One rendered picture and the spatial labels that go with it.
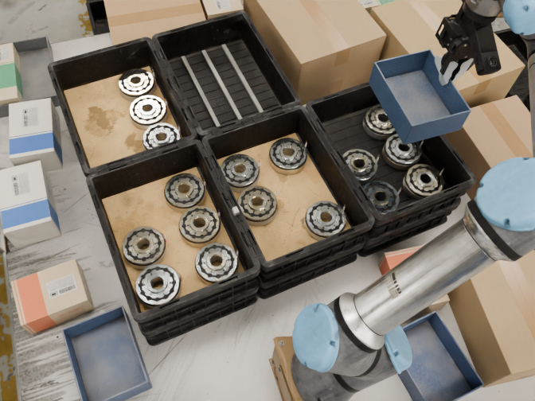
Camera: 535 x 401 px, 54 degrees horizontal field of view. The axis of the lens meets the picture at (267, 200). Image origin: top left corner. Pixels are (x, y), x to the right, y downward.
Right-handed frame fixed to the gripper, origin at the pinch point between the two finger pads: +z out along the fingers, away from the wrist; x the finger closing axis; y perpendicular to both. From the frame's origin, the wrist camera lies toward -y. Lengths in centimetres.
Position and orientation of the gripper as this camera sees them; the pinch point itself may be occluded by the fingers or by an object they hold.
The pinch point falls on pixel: (447, 83)
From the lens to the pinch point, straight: 134.0
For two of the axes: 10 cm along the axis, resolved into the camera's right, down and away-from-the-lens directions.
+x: -9.5, 2.0, -2.5
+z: -1.2, 5.2, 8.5
